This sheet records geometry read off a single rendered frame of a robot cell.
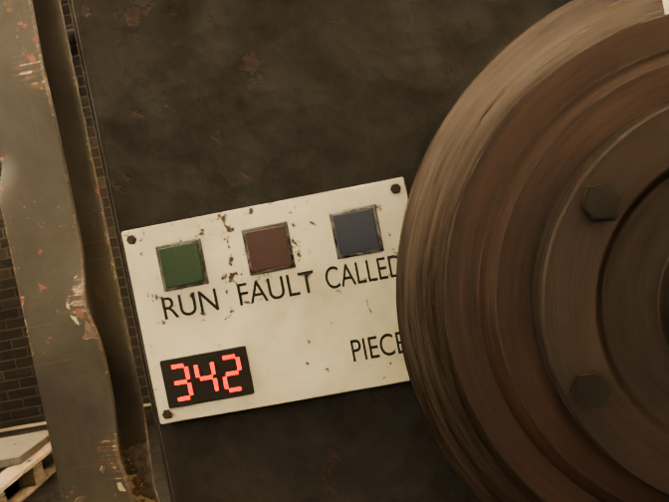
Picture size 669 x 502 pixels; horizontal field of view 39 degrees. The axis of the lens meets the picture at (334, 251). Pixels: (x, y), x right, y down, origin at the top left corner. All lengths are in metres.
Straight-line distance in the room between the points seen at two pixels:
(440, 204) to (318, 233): 0.17
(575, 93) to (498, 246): 0.12
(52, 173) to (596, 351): 2.96
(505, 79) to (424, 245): 0.13
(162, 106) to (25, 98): 2.64
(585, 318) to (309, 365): 0.31
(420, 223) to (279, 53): 0.25
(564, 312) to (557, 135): 0.13
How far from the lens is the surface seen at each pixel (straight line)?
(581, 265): 0.63
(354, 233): 0.83
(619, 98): 0.68
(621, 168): 0.63
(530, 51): 0.72
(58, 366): 3.53
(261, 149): 0.87
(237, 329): 0.86
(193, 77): 0.88
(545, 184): 0.67
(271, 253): 0.84
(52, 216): 3.47
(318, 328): 0.85
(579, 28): 0.72
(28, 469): 5.44
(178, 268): 0.86
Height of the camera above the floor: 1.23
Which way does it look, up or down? 3 degrees down
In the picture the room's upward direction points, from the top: 11 degrees counter-clockwise
